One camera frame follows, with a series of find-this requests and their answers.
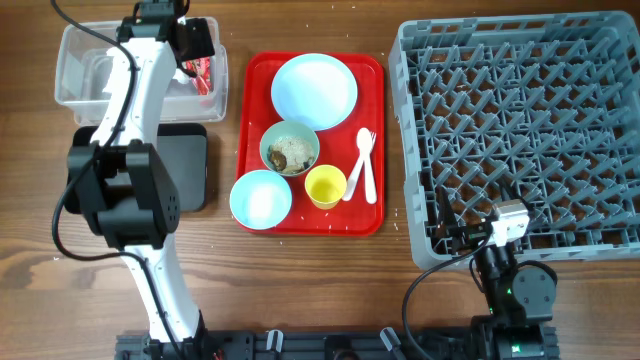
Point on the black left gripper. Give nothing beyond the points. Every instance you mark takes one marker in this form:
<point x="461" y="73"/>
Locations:
<point x="202" y="39"/>

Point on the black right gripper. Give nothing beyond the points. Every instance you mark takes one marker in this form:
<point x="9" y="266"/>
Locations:
<point x="468" y="235"/>

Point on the red snack wrapper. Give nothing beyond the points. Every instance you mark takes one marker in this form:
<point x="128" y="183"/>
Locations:
<point x="202" y="68"/>

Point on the light blue plate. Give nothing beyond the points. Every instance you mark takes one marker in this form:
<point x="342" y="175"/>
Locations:
<point x="314" y="89"/>

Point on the green bowl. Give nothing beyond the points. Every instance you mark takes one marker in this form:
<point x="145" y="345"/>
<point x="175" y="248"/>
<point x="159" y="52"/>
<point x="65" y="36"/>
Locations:
<point x="287" y="128"/>

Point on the food leftovers with rice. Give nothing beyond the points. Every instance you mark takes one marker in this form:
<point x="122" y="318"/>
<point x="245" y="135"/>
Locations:
<point x="291" y="155"/>

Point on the yellow cup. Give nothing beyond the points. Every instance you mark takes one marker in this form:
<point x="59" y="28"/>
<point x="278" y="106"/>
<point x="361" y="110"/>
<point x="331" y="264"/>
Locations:
<point x="325" y="185"/>

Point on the light blue bowl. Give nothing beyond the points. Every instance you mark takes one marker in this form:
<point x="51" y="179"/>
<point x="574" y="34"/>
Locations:
<point x="260" y="199"/>

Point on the white napkin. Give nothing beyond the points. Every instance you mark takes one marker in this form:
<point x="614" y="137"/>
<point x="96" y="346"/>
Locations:
<point x="182" y="85"/>

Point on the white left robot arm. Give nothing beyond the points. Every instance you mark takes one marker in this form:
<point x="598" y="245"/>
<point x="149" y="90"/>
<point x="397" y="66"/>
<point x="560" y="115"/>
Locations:
<point x="120" y="185"/>

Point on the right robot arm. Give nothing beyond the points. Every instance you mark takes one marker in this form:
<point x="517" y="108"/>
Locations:
<point x="520" y="295"/>

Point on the grey dishwasher rack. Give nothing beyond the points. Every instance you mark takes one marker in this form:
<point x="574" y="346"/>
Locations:
<point x="548" y="103"/>

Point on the black tray bin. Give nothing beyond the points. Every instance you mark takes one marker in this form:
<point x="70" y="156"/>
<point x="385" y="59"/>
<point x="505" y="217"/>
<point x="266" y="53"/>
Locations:
<point x="183" y="151"/>

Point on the clear plastic bin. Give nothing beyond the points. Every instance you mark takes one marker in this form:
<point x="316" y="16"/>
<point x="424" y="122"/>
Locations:
<point x="84" y="67"/>

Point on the black mounting rail base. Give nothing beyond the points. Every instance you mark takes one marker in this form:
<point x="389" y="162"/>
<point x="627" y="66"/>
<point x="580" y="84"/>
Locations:
<point x="388" y="343"/>

